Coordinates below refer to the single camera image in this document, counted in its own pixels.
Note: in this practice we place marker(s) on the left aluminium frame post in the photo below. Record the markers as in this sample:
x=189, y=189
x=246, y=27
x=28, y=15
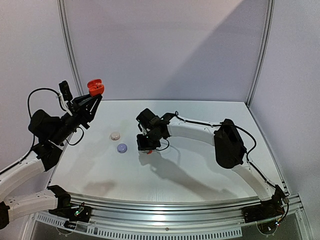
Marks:
x=66, y=35

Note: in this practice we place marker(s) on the right aluminium frame post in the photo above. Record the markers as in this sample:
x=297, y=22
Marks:
x=262, y=52

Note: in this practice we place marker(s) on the red charging case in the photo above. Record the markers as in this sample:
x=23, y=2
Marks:
x=95, y=87

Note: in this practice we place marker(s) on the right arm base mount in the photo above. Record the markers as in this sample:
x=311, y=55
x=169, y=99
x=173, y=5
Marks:
x=261, y=212

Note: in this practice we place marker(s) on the aluminium frame post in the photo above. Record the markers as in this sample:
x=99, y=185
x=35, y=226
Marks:
x=262, y=52
x=66, y=35

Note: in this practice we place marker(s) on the front aluminium rail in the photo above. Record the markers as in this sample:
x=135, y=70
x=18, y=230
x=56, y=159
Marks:
x=106, y=210

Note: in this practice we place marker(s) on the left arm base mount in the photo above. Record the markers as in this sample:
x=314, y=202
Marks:
x=74, y=212

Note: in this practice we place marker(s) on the purple charging case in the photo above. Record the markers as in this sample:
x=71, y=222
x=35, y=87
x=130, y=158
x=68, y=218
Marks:
x=122, y=148

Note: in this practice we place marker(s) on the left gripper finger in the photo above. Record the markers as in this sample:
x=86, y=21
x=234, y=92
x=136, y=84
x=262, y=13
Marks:
x=80, y=99
x=92, y=106

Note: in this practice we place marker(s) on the pink charging case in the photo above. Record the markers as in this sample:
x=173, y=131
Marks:
x=115, y=136

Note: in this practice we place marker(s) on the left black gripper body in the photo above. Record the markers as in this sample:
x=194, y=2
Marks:
x=78, y=114

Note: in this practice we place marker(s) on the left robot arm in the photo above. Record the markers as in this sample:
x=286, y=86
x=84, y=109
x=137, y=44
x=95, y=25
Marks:
x=51, y=132

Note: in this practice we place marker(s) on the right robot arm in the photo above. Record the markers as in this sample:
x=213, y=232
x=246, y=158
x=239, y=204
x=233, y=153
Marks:
x=229, y=148

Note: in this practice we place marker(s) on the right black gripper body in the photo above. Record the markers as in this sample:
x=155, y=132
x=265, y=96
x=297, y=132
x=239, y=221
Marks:
x=145, y=145

